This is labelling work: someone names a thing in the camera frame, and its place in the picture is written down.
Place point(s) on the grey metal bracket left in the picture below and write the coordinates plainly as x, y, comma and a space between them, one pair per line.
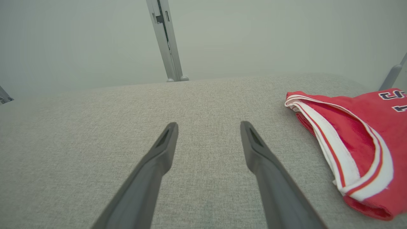
3, 97

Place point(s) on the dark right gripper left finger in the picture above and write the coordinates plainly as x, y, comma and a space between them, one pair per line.
143, 184

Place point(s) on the grey rounded slanted post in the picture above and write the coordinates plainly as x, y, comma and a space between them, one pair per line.
392, 74

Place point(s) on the grey vertical frame post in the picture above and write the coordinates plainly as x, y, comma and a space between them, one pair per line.
160, 47
175, 54

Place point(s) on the red white-sleeved jersey shirt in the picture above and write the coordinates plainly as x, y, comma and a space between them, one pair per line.
359, 136

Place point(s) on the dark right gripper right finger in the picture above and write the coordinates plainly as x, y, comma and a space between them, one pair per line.
273, 184

